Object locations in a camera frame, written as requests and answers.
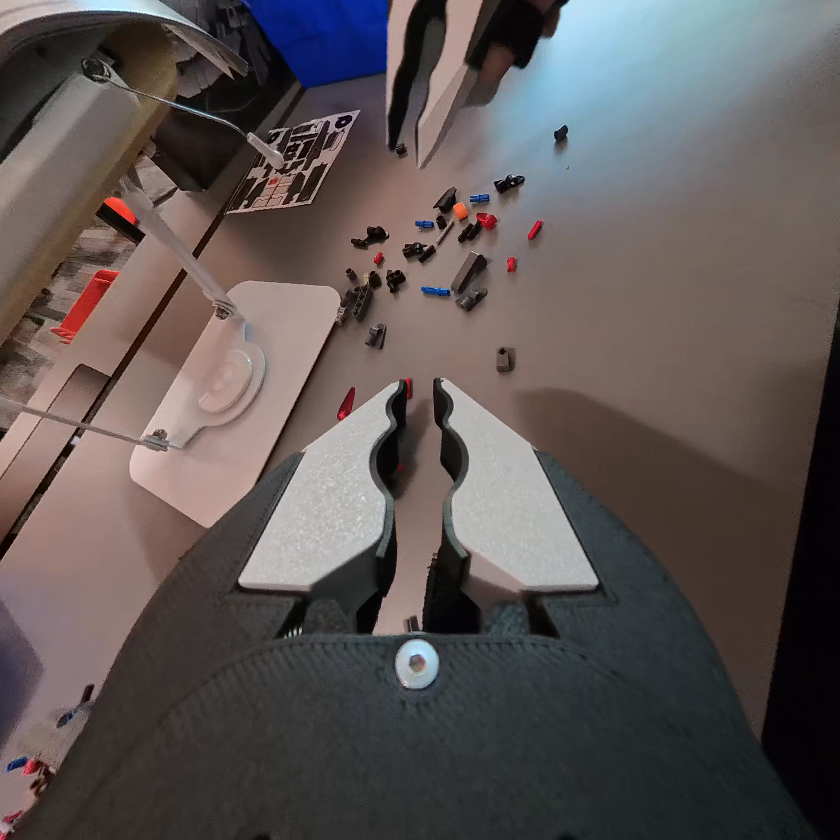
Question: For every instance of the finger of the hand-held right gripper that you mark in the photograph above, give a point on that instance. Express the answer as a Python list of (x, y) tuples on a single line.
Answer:
[(397, 65), (449, 79)]

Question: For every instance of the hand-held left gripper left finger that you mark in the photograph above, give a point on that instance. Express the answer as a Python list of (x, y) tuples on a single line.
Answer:
[(321, 512)]

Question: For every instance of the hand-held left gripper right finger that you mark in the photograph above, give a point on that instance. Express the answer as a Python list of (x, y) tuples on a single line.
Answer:
[(518, 518)]

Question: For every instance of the pile of lego pieces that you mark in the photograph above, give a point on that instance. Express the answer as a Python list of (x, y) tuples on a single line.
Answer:
[(469, 270)]

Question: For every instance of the lego instruction booklet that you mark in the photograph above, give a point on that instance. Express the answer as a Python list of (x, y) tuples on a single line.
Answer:
[(197, 39)]

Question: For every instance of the lego sticker sheet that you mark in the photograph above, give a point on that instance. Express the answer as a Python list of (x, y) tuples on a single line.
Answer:
[(295, 164)]

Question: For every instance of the person's right hand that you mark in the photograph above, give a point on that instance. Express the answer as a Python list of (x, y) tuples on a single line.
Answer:
[(489, 79)]

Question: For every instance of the blue plastic parts bin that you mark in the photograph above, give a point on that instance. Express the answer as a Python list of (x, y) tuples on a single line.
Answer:
[(328, 39)]

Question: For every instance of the white metal book stand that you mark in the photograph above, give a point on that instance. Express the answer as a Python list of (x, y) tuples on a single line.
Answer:
[(275, 341)]

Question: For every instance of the orange plastic object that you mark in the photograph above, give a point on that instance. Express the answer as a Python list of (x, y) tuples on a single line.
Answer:
[(85, 295)]

